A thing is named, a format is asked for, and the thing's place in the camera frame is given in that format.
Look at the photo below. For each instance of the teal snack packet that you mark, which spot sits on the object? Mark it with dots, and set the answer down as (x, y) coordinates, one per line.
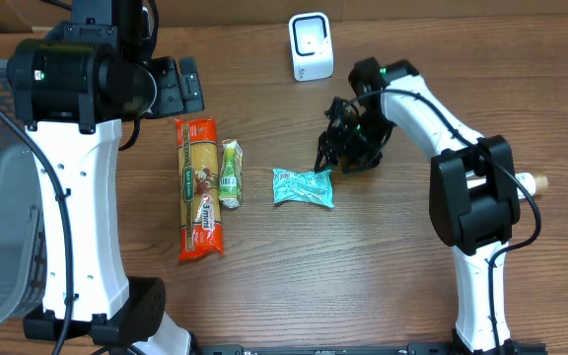
(308, 187)

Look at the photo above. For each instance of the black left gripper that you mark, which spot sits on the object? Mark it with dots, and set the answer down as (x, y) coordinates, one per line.
(177, 100)

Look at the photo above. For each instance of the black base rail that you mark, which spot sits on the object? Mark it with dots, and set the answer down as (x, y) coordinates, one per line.
(414, 348)

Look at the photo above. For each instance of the green snack bar wrapper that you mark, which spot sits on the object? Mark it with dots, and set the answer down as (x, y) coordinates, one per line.
(231, 174)

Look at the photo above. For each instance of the white barcode scanner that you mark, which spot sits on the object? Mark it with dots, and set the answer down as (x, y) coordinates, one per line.
(311, 46)

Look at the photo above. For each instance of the orange spaghetti pack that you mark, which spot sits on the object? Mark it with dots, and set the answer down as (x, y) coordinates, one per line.
(201, 230)

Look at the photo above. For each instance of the white shampoo tube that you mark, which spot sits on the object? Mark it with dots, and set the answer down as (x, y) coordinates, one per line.
(534, 184)

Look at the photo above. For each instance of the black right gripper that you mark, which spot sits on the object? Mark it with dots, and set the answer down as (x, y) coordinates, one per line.
(340, 137)

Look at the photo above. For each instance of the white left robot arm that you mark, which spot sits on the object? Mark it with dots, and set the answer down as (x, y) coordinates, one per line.
(73, 90)

